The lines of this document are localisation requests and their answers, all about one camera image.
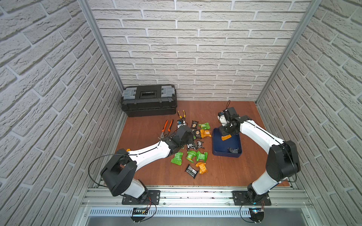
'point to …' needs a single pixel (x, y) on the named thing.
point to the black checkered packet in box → (234, 151)
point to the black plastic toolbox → (149, 100)
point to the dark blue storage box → (220, 147)
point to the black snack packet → (191, 171)
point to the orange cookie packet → (202, 166)
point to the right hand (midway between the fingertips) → (225, 130)
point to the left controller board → (139, 213)
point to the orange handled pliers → (162, 135)
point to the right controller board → (257, 214)
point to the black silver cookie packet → (190, 145)
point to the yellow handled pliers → (180, 117)
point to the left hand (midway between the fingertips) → (193, 133)
